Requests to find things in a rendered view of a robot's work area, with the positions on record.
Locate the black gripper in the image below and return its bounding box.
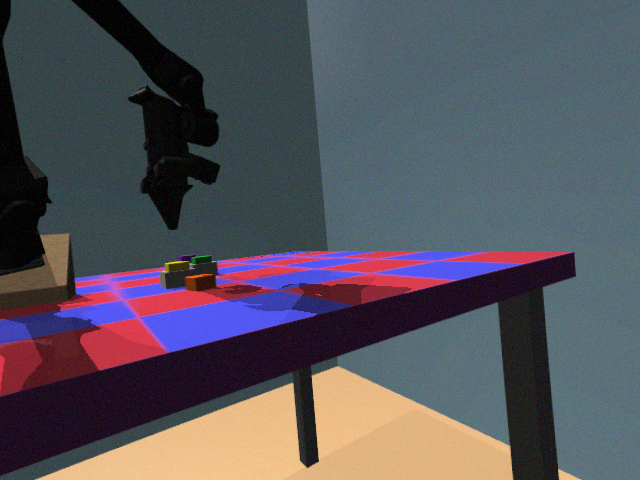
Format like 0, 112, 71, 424
139, 130, 204, 230

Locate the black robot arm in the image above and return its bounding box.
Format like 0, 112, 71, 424
0, 0, 221, 276

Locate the purple button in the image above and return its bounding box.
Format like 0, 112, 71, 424
176, 255, 196, 264

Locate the green button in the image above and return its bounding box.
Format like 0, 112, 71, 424
189, 256, 218, 275

